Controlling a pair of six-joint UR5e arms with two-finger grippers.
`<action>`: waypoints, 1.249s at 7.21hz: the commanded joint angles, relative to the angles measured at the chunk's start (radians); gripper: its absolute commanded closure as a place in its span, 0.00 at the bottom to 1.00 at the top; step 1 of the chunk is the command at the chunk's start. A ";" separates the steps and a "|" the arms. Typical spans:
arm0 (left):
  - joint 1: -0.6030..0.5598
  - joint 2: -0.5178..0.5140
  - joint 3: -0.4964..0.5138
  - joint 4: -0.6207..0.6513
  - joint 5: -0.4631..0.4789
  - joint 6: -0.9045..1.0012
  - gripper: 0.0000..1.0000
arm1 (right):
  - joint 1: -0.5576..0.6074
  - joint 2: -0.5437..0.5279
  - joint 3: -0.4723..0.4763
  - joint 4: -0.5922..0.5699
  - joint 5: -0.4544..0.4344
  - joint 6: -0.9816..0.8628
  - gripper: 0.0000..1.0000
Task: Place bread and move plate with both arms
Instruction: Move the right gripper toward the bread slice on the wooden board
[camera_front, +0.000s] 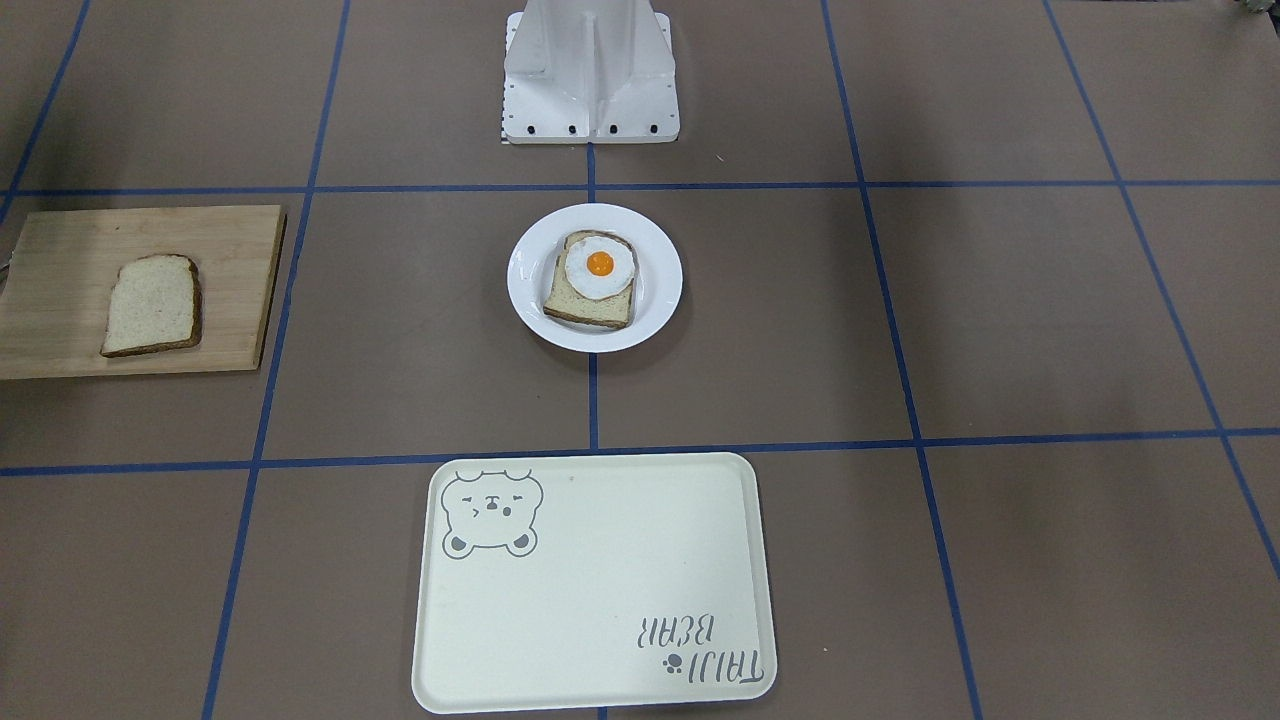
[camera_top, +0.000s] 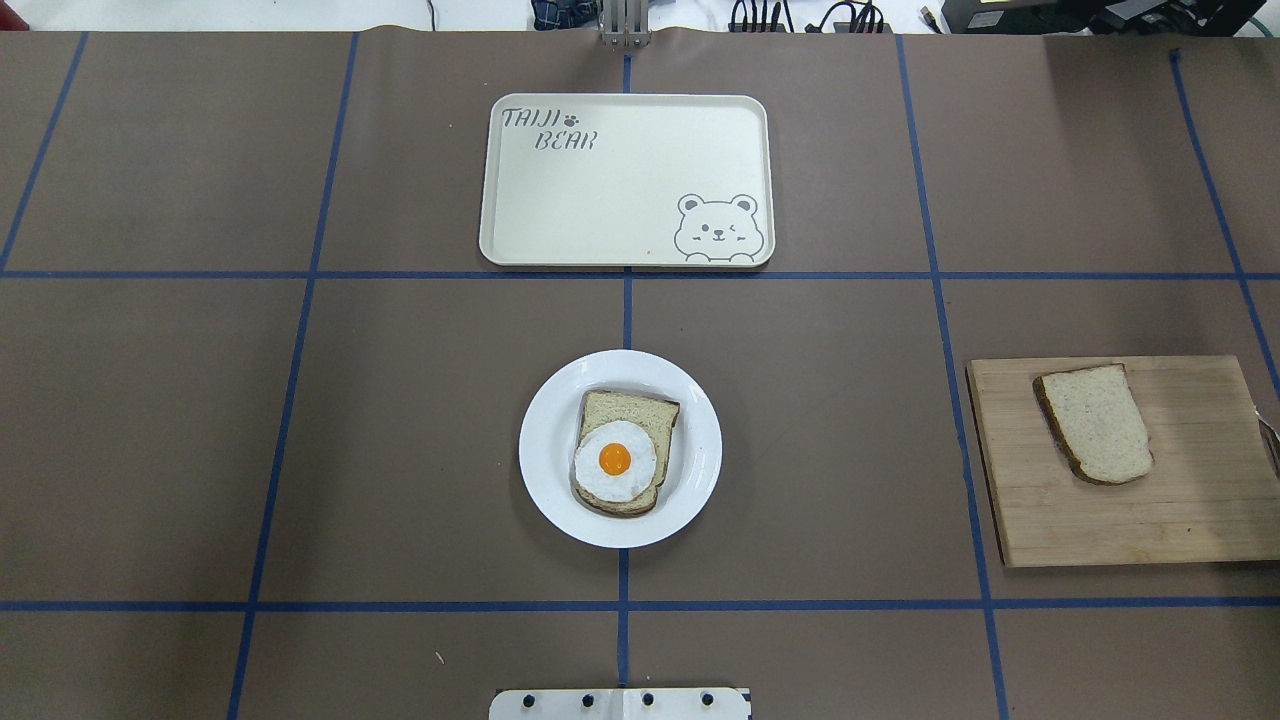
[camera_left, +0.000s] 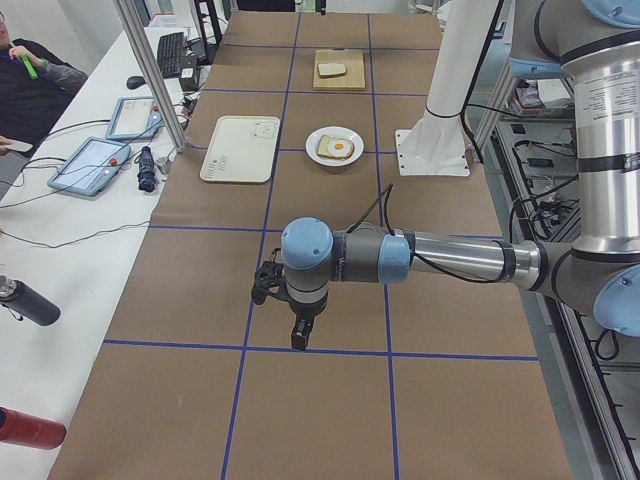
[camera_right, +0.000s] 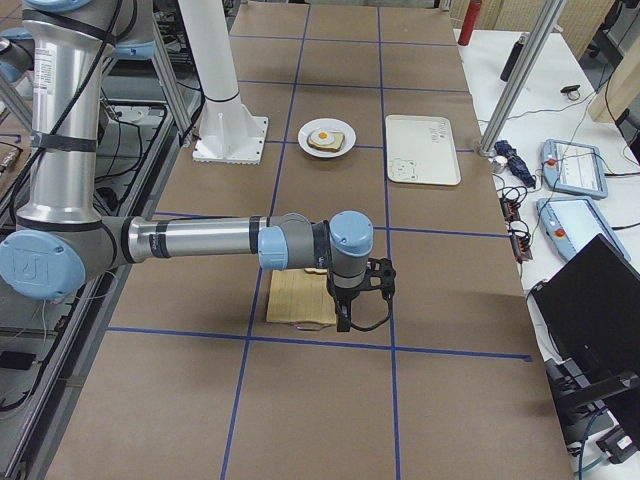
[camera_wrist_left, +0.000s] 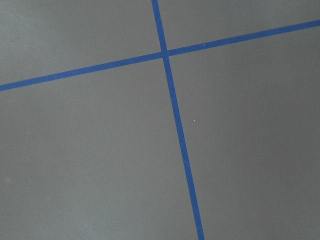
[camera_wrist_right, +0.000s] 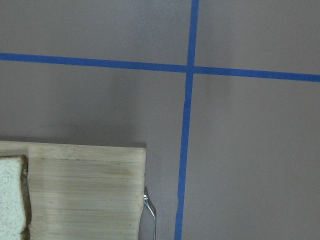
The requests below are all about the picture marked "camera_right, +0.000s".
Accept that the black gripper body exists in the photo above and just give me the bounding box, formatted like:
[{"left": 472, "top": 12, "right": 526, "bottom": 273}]
[{"left": 327, "top": 283, "right": 356, "bottom": 314}]

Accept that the white round plate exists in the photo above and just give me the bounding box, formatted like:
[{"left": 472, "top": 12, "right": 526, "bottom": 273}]
[{"left": 298, "top": 118, "right": 357, "bottom": 158}]

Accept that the white bread slice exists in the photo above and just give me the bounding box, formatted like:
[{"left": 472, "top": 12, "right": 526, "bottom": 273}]
[{"left": 304, "top": 268, "right": 327, "bottom": 275}]

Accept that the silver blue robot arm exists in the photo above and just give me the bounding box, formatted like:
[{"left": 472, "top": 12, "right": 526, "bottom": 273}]
[{"left": 1, "top": 1, "right": 374, "bottom": 332}]

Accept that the bread slice under egg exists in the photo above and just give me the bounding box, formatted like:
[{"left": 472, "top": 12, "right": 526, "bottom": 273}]
[{"left": 307, "top": 130, "right": 345, "bottom": 152}]

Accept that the wooden cutting board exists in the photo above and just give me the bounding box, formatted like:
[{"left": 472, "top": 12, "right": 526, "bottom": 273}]
[{"left": 266, "top": 269, "right": 336, "bottom": 329}]

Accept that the fried egg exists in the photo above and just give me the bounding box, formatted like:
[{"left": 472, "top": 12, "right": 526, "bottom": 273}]
[{"left": 307, "top": 129, "right": 336, "bottom": 147}]

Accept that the cream bear tray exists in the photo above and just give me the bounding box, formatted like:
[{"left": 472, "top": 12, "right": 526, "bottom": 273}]
[{"left": 385, "top": 115, "right": 461, "bottom": 186}]

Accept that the folded blue umbrella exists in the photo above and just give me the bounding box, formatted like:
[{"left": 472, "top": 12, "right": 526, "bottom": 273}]
[{"left": 494, "top": 140, "right": 536, "bottom": 188}]

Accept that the lower blue teach pendant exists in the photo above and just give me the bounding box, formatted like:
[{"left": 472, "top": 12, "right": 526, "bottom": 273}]
[{"left": 536, "top": 196, "right": 631, "bottom": 261}]

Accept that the blue teach pendant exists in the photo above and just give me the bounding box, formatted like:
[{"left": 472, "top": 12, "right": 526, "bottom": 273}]
[
  {"left": 541, "top": 139, "right": 608, "bottom": 200},
  {"left": 536, "top": 196, "right": 631, "bottom": 261}
]

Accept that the black laptop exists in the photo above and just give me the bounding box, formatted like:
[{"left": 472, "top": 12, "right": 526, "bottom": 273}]
[{"left": 532, "top": 234, "right": 639, "bottom": 444}]

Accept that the upper blue teach pendant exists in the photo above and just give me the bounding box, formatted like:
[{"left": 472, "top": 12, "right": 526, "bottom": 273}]
[{"left": 541, "top": 139, "right": 608, "bottom": 200}]

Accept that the black bottle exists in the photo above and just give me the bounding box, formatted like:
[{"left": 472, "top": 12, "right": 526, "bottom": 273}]
[{"left": 500, "top": 32, "right": 529, "bottom": 82}]

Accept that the red bottle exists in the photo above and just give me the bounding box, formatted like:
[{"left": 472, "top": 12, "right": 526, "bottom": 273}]
[{"left": 458, "top": 0, "right": 483, "bottom": 46}]

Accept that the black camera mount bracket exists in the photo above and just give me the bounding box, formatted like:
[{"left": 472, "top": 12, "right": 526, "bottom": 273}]
[{"left": 362, "top": 258, "right": 396, "bottom": 301}]

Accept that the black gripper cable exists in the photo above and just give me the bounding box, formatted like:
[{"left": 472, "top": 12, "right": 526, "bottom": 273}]
[{"left": 349, "top": 294, "right": 393, "bottom": 333}]

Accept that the white pedestal column base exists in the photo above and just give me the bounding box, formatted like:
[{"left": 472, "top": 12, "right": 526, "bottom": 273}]
[{"left": 179, "top": 0, "right": 269, "bottom": 165}]

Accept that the aluminium frame post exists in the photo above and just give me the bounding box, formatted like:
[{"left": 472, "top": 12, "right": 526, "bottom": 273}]
[{"left": 477, "top": 0, "right": 567, "bottom": 157}]

